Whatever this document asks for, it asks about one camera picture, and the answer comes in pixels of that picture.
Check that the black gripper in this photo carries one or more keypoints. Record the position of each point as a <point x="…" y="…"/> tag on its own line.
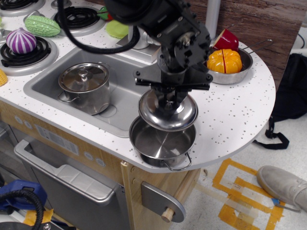
<point x="162" y="81"/>

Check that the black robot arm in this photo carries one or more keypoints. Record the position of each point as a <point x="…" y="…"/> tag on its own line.
<point x="185" y="44"/>

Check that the shallow steel pot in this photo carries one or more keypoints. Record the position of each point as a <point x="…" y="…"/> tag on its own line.
<point x="162" y="148"/>

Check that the tall steel pot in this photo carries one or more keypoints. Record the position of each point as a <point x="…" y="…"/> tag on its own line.
<point x="92" y="102"/>

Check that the steel lid on tall pot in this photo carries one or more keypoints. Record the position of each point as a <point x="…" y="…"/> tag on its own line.
<point x="84" y="77"/>

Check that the silver toy faucet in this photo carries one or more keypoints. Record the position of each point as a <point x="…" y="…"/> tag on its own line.
<point x="146" y="50"/>

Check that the grey toy sink basin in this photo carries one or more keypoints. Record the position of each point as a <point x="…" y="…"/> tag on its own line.
<point x="124" y="93"/>

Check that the yellow toy pumpkin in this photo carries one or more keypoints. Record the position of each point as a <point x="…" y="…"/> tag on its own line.
<point x="225" y="61"/>

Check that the red toy apple half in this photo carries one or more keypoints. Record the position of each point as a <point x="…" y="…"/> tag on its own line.
<point x="226" y="40"/>

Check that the light green toy vegetable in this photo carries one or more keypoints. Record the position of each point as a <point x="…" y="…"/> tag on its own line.
<point x="116" y="29"/>

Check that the silver support pole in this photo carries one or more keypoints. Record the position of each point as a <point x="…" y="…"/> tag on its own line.
<point x="212" y="16"/>

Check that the red toy pepper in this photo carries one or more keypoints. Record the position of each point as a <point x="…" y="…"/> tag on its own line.
<point x="104" y="14"/>

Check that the wooden peg hanger plate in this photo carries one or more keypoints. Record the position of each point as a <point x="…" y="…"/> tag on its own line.
<point x="159" y="201"/>

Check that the black rear stove burner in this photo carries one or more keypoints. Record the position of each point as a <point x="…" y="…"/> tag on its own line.
<point x="83" y="21"/>

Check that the black stove burner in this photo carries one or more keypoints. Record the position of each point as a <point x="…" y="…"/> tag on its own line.
<point x="83" y="21"/>
<point x="13" y="64"/>
<point x="14" y="8"/>

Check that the black backpack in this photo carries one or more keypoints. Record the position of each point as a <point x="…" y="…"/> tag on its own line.
<point x="290" y="101"/>

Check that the orange floor tape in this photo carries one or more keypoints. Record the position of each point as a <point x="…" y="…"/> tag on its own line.
<point x="247" y="205"/>

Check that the black front stove burner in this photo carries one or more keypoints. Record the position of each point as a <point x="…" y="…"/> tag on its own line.
<point x="13" y="64"/>

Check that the grey toy oven door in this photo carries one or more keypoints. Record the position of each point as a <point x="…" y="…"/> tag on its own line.
<point x="79" y="195"/>

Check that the silver stove knob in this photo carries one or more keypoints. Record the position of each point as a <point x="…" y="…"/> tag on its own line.
<point x="54" y="4"/>

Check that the green toy bitter gourd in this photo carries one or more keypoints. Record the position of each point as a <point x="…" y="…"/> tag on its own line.
<point x="42" y="26"/>

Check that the grey shoe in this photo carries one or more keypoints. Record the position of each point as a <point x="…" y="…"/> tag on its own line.
<point x="283" y="186"/>

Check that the purple striped toy onion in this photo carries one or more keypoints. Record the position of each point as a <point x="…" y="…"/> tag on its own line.
<point x="21" y="41"/>

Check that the yellow toy corn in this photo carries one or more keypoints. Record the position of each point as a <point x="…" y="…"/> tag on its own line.
<point x="3" y="78"/>

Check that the black far stove burner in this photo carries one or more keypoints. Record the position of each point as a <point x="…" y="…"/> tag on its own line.
<point x="14" y="8"/>

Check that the blue clamp tool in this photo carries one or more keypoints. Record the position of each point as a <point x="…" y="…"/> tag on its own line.
<point x="22" y="194"/>

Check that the steel saucepan with wire handle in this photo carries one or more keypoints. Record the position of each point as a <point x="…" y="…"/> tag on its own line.
<point x="247" y="61"/>

